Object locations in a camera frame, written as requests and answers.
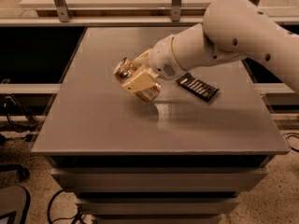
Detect black office chair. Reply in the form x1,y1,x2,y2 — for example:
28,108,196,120
0,164,31,224

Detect grey drawer cabinet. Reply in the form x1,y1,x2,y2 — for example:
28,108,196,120
33,27,289,224

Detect orange soda can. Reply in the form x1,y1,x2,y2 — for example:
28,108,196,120
114,58,161,103

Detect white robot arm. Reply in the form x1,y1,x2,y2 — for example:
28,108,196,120
121,0,299,93

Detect middle metal bracket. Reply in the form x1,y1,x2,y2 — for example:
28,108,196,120
170,0,182,22

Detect black floor cable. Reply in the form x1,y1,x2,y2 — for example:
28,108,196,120
47,189,86,224

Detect black cable at right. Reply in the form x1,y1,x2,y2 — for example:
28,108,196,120
282,132,299,153

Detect black cables at left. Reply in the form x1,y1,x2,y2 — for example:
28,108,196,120
0,94,40,142

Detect black snack packet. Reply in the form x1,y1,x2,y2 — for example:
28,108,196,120
176,73,219,103

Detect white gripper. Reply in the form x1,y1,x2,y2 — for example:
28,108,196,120
121,35,184,93

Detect left metal bracket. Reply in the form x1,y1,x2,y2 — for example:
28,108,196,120
53,0,70,22

